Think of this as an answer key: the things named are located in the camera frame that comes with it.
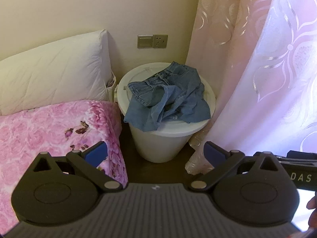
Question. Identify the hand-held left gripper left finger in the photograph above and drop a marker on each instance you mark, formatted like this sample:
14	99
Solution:
96	153

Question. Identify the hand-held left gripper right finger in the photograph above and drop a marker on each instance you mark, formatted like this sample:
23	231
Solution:
214	155

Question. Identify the white lidded plastic bucket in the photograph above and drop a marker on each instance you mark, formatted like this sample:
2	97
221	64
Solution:
161	143

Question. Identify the blue denim jeans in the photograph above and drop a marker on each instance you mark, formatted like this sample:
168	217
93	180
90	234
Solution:
171	96

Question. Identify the person's right hand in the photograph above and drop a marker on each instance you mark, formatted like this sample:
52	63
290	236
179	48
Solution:
312	203

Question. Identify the pink floral blanket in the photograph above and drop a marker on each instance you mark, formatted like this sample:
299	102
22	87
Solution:
37	129

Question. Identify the sheer lilac patterned curtain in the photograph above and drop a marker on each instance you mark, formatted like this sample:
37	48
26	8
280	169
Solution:
284	79

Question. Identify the metallic wall switch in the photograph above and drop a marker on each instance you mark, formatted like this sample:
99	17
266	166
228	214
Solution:
145	41

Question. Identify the metallic wall socket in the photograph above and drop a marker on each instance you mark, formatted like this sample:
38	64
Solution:
160	41

